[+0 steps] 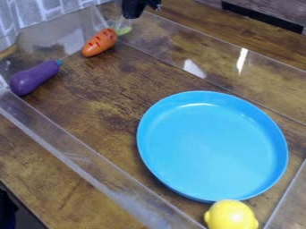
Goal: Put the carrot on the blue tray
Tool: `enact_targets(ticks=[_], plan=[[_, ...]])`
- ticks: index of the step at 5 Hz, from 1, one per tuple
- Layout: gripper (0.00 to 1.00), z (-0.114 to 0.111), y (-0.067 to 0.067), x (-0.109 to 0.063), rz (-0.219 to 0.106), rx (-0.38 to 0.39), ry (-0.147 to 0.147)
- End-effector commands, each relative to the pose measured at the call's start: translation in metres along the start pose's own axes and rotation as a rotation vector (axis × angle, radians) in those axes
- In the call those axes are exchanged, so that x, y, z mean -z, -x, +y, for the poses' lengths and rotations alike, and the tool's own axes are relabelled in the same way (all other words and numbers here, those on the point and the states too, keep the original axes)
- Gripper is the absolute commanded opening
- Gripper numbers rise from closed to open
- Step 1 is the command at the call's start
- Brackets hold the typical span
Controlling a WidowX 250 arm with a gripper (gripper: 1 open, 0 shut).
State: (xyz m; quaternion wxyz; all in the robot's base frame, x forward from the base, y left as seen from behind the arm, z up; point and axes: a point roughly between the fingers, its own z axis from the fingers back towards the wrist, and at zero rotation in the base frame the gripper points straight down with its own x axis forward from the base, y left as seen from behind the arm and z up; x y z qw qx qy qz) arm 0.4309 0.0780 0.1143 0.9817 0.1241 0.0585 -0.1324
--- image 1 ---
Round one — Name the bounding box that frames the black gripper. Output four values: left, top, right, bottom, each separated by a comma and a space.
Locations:
121, 0, 163, 19

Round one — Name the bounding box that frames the orange toy carrot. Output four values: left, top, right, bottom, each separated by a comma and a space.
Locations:
81, 26, 131, 57

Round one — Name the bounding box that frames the blue round tray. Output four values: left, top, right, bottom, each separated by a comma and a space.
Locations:
136, 91, 288, 202

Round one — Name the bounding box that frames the white grey curtain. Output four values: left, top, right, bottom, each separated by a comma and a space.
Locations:
0, 0, 111, 52

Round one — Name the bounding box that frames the purple toy eggplant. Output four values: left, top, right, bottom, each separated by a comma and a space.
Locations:
9, 60, 62, 97

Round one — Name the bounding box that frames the yellow toy lemon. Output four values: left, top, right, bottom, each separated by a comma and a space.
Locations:
203, 199, 259, 229

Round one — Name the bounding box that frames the clear acrylic enclosure wall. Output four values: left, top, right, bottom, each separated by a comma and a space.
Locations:
0, 4, 306, 229

